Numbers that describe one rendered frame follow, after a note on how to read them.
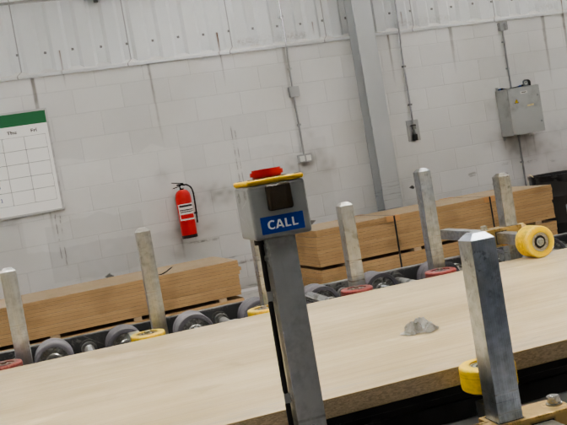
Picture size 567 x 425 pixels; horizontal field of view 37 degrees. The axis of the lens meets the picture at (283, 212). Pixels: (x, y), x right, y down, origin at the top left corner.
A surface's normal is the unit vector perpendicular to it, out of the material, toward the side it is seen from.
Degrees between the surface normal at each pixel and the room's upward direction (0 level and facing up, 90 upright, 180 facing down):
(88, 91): 90
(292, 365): 90
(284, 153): 90
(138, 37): 90
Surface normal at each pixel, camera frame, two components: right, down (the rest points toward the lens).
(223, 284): 0.34, 0.00
